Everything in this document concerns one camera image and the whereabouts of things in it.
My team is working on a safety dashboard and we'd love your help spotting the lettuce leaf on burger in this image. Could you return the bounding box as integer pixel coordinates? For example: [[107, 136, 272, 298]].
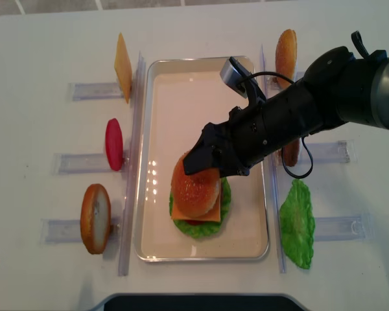
[[169, 178, 231, 239]]

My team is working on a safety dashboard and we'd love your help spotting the clear acrylic rack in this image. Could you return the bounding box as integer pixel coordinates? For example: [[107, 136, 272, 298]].
[[40, 54, 146, 275], [259, 43, 373, 273]]

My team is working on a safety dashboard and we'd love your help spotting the standing tomato slice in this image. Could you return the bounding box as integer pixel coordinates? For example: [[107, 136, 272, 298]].
[[105, 118, 124, 171]]

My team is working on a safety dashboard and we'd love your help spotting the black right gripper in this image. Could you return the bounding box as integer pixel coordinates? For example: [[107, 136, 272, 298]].
[[183, 80, 321, 177]]

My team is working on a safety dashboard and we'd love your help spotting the clear right acrylic rack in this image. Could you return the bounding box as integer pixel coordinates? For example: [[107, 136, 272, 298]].
[[259, 43, 373, 273]]

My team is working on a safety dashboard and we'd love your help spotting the standing meat patty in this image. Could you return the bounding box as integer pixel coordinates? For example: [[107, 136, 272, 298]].
[[281, 139, 301, 167]]

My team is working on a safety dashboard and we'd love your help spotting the black camera cable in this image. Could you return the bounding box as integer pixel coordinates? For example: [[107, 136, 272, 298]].
[[235, 71, 313, 179]]

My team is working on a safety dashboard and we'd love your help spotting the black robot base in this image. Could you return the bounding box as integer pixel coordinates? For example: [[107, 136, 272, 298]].
[[95, 294, 306, 310]]

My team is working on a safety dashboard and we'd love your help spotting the clear left acrylic rack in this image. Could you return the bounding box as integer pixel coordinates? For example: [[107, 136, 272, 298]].
[[40, 54, 146, 275]]

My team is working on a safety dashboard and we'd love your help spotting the white metal tray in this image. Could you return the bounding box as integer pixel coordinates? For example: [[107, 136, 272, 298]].
[[134, 57, 269, 262]]

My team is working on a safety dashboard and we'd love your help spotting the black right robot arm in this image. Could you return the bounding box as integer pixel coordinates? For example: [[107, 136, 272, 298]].
[[183, 47, 389, 177]]

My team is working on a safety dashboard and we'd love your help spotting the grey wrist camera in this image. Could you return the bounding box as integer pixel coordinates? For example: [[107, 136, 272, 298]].
[[220, 56, 259, 98]]

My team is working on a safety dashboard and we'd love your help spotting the sesame bun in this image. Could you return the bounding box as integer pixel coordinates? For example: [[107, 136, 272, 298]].
[[275, 29, 297, 81], [171, 151, 221, 218]]

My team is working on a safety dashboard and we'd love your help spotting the standing bottom bun slice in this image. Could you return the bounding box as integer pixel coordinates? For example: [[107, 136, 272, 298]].
[[80, 183, 111, 255]]

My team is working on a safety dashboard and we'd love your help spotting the standing lettuce leaf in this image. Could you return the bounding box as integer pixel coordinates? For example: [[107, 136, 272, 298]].
[[279, 179, 316, 270]]

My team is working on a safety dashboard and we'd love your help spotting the cheese slice on burger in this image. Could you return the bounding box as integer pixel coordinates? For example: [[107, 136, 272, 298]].
[[170, 191, 221, 222]]

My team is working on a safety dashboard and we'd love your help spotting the standing cheese slice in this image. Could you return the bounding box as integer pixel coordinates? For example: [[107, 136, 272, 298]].
[[114, 32, 133, 104]]

